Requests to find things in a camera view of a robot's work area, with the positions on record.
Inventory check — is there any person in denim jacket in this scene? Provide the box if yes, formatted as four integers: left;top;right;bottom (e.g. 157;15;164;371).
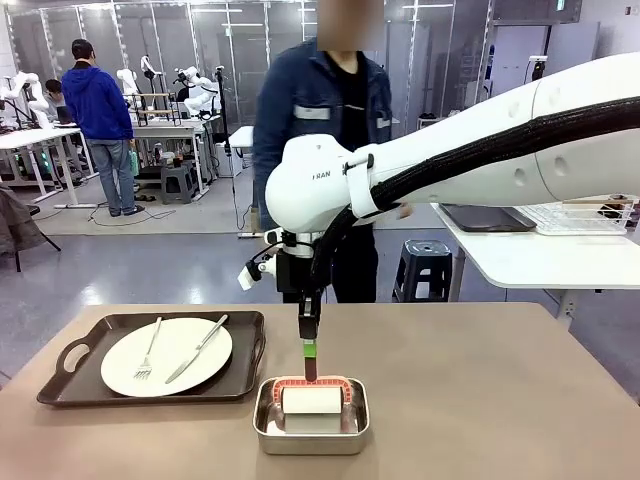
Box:
251;0;416;305

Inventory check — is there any silver knife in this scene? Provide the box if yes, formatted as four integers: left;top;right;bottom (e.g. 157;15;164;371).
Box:
164;314;230;385

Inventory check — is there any grey jacket on chair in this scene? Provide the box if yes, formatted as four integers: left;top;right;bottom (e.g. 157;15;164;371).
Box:
0;183;62;274

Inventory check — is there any lint roller brown handle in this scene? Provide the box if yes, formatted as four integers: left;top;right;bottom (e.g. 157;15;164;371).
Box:
271;357;354;435

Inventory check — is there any silver fork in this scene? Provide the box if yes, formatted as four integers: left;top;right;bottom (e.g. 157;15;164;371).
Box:
133;317;164;381

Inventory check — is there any white side table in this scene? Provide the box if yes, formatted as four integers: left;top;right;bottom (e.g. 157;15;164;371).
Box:
429;199;640;332

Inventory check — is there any white wire dish rack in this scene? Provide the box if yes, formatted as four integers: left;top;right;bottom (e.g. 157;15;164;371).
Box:
519;196;640;237

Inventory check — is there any rectangular steel tray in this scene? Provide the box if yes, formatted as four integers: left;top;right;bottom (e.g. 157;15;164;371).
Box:
252;378;371;456

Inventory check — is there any seated dark-haired person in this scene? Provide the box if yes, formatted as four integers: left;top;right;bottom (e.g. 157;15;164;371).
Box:
43;78;69;124

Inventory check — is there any white round plate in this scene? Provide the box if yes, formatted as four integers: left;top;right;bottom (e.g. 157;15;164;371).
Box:
100;315;234;399

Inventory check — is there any man in blue hoodie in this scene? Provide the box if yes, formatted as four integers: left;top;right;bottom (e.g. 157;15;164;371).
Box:
60;38;146;218

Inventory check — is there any grey plastic stool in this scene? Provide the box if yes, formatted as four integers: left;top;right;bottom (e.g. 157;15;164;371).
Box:
160;164;197;205
392;238;454;304

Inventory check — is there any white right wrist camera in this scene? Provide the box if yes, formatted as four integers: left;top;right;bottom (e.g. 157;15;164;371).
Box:
237;264;263;292

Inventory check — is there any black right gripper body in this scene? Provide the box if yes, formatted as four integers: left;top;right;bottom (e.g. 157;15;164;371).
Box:
276;249;315;302

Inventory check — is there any long white desk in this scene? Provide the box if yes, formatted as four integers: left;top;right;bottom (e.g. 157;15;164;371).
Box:
0;125;101;209

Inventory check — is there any black wire shelf wooden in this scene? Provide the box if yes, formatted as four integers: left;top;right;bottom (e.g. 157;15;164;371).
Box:
135;91;183;127

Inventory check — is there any black braided cable sleeve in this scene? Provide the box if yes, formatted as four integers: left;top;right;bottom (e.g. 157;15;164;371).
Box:
308;97;640;302

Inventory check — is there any white robot workbench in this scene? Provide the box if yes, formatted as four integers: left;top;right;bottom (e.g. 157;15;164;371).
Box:
132;123;211;202

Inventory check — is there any wooden shoe rack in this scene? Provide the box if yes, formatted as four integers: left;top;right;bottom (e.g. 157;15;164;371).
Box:
417;112;452;132

